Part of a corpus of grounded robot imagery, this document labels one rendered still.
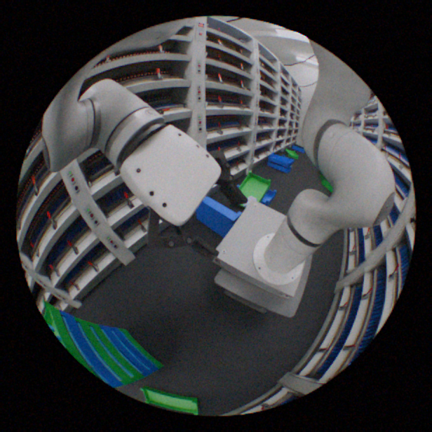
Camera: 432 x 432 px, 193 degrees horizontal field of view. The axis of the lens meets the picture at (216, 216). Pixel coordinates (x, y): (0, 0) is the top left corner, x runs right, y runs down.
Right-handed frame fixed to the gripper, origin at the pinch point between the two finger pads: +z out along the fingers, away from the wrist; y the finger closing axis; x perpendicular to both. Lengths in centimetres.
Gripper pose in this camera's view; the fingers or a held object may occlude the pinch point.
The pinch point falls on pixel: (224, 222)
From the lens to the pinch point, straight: 20.2
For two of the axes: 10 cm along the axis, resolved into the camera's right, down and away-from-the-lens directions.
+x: 5.8, -0.3, -8.2
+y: -4.9, 7.9, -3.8
